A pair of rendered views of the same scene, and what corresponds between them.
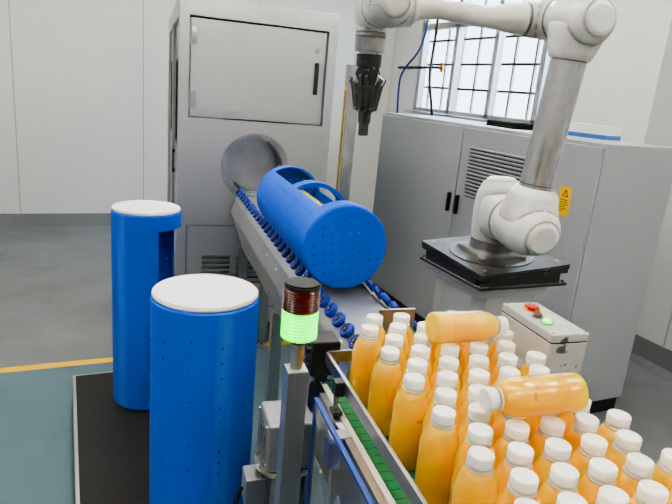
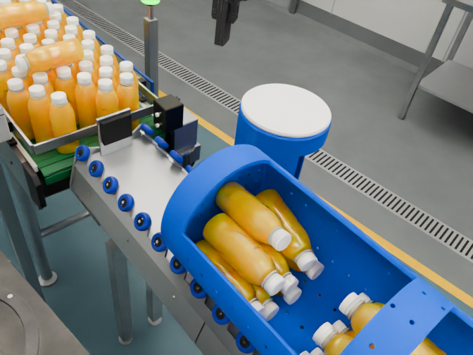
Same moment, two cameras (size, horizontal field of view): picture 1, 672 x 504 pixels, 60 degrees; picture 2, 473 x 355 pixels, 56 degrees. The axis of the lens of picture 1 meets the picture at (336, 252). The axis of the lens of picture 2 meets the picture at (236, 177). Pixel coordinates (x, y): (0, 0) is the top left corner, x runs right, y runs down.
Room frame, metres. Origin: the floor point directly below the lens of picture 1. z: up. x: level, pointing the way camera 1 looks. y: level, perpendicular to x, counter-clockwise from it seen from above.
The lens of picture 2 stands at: (2.44, -0.31, 1.77)
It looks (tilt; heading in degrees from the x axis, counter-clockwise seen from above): 42 degrees down; 152
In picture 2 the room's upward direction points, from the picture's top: 9 degrees clockwise
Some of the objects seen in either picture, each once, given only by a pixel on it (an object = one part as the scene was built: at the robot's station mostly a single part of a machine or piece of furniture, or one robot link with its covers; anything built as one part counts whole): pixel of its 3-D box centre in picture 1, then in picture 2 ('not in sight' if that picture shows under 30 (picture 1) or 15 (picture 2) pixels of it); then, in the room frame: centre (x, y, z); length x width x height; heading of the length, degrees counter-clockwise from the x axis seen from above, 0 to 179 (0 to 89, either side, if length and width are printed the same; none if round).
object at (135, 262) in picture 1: (146, 306); not in sight; (2.43, 0.81, 0.59); 0.28 x 0.28 x 0.88
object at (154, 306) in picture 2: not in sight; (153, 277); (1.47, -0.08, 0.31); 0.06 x 0.06 x 0.63; 19
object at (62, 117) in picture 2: not in sight; (63, 125); (1.34, -0.30, 0.98); 0.07 x 0.07 x 0.17
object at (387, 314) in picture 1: (393, 330); (116, 133); (1.43, -0.17, 0.99); 0.10 x 0.02 x 0.12; 109
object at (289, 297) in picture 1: (301, 298); not in sight; (0.95, 0.05, 1.23); 0.06 x 0.06 x 0.04
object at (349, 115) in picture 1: (338, 237); not in sight; (2.95, -0.01, 0.85); 0.06 x 0.06 x 1.70; 19
